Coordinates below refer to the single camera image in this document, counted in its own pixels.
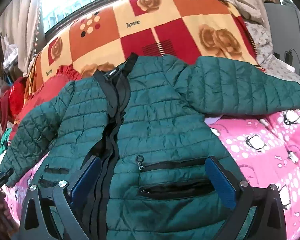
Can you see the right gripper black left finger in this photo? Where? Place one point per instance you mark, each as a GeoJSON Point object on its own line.
{"type": "Point", "coordinates": [48, 213]}

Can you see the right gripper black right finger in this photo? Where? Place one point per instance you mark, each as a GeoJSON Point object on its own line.
{"type": "Point", "coordinates": [268, 221]}

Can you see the green quilted puffer jacket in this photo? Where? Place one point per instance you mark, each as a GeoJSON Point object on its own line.
{"type": "Point", "coordinates": [84, 119]}

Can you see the red clothes pile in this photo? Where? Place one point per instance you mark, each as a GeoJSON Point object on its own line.
{"type": "Point", "coordinates": [12, 101]}

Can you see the person's left hand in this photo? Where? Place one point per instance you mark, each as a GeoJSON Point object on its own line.
{"type": "Point", "coordinates": [8, 226]}

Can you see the green knit garment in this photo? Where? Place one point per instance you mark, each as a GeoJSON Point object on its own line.
{"type": "Point", "coordinates": [4, 140]}

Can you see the pink penguin print quilt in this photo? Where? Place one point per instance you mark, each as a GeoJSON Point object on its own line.
{"type": "Point", "coordinates": [265, 159]}

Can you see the red heart ruffled pillow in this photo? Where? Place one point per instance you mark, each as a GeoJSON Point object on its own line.
{"type": "Point", "coordinates": [48, 90]}

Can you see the beige curtain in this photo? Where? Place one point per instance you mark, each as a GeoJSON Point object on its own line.
{"type": "Point", "coordinates": [19, 23]}

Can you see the black power adapter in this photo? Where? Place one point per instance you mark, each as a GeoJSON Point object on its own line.
{"type": "Point", "coordinates": [289, 58]}

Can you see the orange red checkered blanket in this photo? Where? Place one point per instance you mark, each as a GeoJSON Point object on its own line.
{"type": "Point", "coordinates": [186, 29]}

